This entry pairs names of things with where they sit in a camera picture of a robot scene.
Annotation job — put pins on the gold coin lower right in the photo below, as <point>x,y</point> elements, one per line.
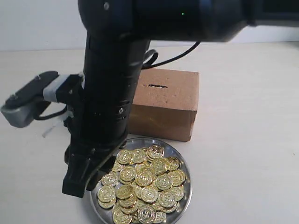
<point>166,199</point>

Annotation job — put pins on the gold coin top of pile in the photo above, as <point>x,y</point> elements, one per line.
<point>155,151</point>

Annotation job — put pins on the gold coin left middle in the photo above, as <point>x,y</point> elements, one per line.
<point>110,179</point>

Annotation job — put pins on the round steel plate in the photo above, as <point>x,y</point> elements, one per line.
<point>104,216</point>

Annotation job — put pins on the brown cardboard slotted box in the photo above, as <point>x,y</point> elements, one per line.
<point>165,104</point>

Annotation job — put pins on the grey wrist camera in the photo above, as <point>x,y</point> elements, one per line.
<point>30,101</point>

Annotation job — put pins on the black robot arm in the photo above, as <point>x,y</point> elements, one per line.
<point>118,35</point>

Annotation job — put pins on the gold coin right centre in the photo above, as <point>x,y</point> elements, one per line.
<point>164,182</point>

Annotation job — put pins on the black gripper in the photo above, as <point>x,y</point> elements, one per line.
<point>82,155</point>

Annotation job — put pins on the gold coin upper left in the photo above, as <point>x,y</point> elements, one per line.
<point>124,157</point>

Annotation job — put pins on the gold coin upper right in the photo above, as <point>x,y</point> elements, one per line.
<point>174,163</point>

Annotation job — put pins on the gold coin lower left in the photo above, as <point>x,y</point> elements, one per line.
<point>106,193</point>

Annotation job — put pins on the gold coin bottom centre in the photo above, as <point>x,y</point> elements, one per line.
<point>146,214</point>

